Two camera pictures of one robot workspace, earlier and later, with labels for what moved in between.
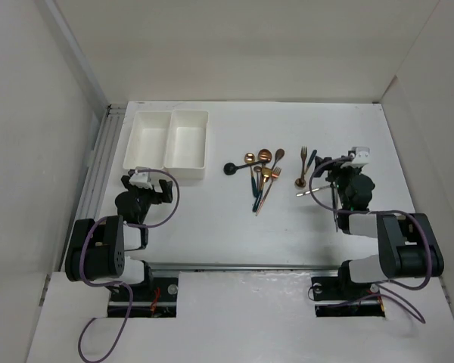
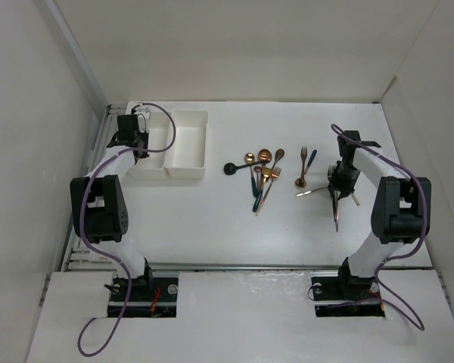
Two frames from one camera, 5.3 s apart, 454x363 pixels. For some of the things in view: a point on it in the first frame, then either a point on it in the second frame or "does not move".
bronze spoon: x=301 y=182 does not move
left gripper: x=157 y=197 -> x=144 y=134
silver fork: x=314 y=190 does not move
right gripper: x=337 y=169 -> x=346 y=188
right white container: x=186 y=147 does not move
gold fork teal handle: x=303 y=152 does not move
